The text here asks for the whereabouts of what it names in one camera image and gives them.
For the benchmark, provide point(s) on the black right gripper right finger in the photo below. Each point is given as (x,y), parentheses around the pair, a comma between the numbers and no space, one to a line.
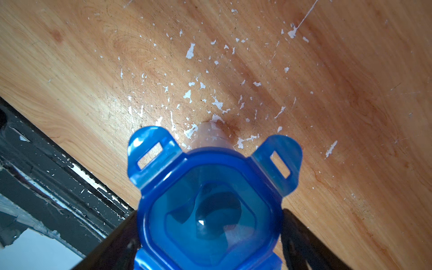
(303,250)

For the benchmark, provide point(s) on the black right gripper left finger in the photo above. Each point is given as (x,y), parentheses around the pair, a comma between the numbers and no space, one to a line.
(117,251)

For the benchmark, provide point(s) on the blue container lid back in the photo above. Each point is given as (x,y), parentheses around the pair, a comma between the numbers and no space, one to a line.
(211,208)

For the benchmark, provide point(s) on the clear plastic container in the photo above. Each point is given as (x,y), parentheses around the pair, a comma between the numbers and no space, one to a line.
(209,134)

